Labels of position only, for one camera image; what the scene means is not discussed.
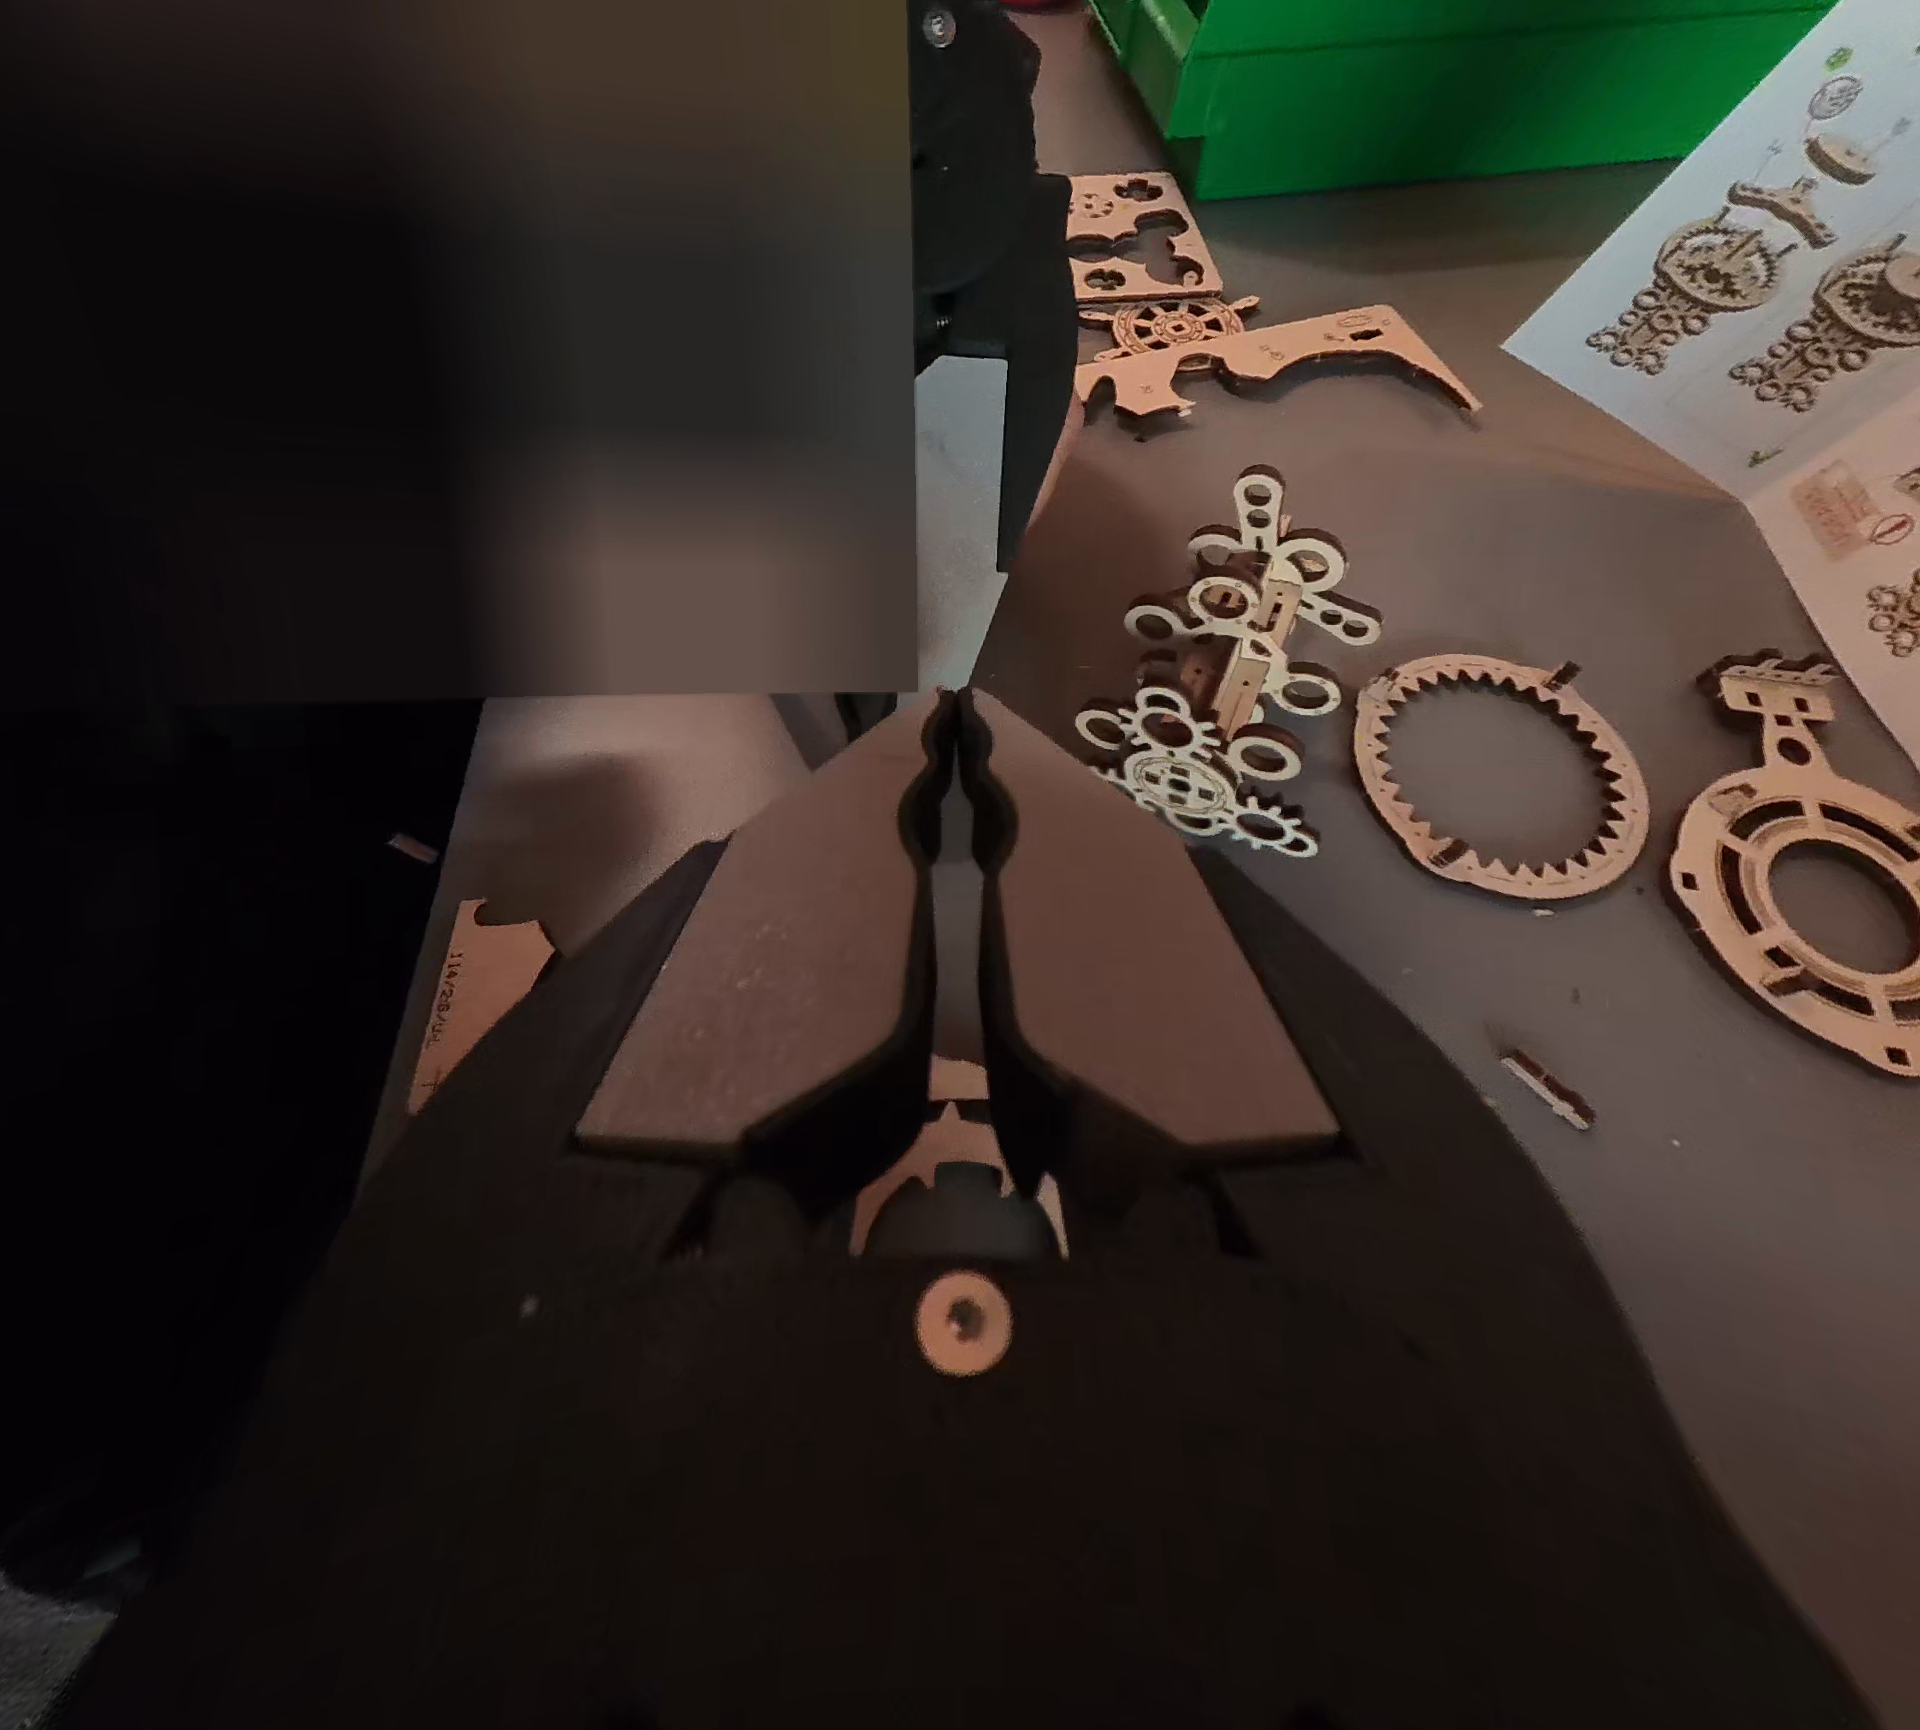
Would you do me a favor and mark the printed instruction sheet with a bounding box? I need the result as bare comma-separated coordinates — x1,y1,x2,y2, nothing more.
1499,0,1920,776

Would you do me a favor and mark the wooden ship wheel part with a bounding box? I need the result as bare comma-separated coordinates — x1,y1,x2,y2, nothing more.
1079,292,1263,362

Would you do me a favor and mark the flat wooden panel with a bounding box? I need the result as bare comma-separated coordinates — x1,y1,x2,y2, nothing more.
406,896,557,1119

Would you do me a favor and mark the wooden arched plate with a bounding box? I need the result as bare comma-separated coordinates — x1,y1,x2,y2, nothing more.
1072,304,1485,435

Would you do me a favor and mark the small wooden stick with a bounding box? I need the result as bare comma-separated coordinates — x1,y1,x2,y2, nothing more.
1499,1044,1597,1133

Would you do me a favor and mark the assembled wooden gear model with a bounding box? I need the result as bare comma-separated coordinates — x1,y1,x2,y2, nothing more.
1074,464,1384,859

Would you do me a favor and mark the round wooden frame part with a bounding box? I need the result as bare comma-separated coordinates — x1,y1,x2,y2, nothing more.
1666,651,1920,1075

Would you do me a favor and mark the wooden ring gear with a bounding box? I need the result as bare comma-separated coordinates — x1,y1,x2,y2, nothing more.
1350,654,1652,907

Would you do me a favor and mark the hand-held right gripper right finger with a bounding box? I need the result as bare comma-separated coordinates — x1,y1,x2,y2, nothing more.
956,688,1343,1206

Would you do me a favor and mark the wooden offcut sheet with cutouts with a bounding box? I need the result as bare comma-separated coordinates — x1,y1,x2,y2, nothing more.
1061,171,1227,307

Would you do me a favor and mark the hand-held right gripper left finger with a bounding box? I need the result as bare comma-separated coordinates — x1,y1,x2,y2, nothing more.
571,688,966,1224

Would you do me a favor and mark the green plastic bin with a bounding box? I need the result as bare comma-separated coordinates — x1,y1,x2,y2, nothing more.
1058,0,1920,205

